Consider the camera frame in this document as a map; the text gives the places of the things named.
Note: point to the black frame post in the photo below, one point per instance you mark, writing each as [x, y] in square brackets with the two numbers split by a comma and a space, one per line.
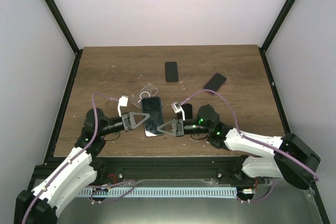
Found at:
[62, 25]
[277, 24]

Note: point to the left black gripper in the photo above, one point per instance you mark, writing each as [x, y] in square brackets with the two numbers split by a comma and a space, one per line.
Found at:
[128, 126]

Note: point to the right black frame post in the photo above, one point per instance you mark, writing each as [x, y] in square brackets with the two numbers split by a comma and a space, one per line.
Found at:
[277, 24]

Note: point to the left black frame post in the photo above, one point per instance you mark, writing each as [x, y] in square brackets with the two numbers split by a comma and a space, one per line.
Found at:
[62, 25]

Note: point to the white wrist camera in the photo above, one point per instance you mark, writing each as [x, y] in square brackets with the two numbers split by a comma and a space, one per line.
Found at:
[122, 102]
[177, 108]

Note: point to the black phone far centre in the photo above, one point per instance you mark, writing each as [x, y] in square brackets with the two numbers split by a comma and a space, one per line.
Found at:
[171, 71]

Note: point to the clear magsafe phone case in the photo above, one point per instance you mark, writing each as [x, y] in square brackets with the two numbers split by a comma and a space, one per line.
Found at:
[149, 90]

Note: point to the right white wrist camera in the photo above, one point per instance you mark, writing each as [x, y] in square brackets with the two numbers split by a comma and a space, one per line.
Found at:
[177, 108]

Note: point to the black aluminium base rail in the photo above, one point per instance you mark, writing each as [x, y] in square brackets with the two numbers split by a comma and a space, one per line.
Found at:
[227, 169]

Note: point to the light blue slotted cable duct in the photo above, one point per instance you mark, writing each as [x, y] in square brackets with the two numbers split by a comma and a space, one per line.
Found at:
[169, 192]

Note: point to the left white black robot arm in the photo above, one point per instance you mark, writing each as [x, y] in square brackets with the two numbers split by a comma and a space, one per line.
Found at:
[80, 169]

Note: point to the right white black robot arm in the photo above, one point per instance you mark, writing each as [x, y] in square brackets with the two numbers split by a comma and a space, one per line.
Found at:
[286, 157]

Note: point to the blue phone black screen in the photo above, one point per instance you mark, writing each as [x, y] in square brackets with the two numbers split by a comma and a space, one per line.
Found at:
[153, 107]

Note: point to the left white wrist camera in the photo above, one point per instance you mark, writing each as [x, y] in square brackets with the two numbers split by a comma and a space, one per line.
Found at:
[122, 102]

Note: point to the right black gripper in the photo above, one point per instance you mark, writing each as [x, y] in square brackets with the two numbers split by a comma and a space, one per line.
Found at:
[175, 123]

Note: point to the black phone case centre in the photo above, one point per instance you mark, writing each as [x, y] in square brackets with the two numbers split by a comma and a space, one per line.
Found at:
[188, 111]

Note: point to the pink phone black screen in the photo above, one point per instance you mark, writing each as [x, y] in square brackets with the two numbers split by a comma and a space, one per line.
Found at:
[214, 84]

